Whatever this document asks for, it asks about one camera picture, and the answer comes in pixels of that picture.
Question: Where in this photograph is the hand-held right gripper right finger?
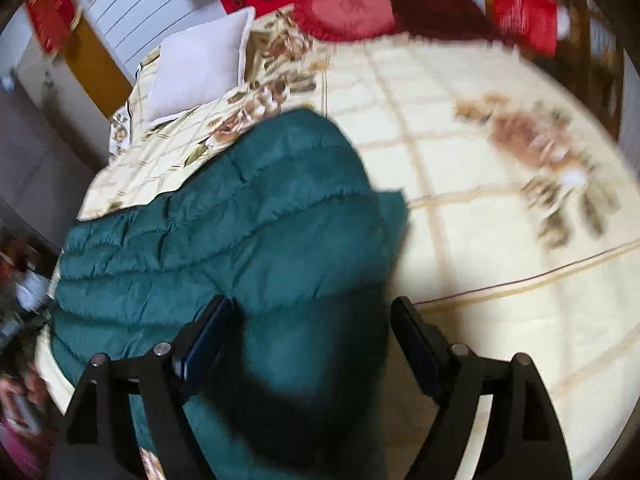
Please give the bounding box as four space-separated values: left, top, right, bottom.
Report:
390 296 573 480

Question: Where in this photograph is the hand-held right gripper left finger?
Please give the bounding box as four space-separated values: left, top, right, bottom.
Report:
47 294 238 480

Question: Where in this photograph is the green puffer jacket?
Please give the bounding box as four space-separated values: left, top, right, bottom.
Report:
50 107 411 480

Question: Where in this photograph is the floral cream bed quilt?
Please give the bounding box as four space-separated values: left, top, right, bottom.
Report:
35 10 640 480

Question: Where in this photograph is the grey wardrobe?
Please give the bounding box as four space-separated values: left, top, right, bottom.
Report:
0 25 111 261

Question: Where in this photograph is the white square pillow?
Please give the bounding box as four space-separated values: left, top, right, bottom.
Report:
145 7 256 123

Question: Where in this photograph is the wooden chair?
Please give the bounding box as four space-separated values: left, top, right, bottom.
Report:
550 0 626 136

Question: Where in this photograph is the dark red velvet pillow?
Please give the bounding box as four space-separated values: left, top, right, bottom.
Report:
390 0 516 48

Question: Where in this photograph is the red heart-shaped pillow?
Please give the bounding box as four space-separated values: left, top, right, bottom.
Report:
292 0 401 43

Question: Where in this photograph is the white slatted headboard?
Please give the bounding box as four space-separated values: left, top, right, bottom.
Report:
62 0 501 118

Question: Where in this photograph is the red plastic bag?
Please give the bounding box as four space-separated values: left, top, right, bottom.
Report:
490 0 558 58

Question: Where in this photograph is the red hanging decoration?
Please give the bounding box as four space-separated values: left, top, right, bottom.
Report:
25 0 83 56

